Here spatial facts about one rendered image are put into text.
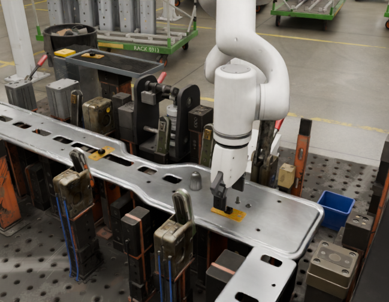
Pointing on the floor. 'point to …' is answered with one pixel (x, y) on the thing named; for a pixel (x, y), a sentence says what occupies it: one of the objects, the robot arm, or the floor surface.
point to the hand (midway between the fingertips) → (229, 196)
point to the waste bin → (93, 91)
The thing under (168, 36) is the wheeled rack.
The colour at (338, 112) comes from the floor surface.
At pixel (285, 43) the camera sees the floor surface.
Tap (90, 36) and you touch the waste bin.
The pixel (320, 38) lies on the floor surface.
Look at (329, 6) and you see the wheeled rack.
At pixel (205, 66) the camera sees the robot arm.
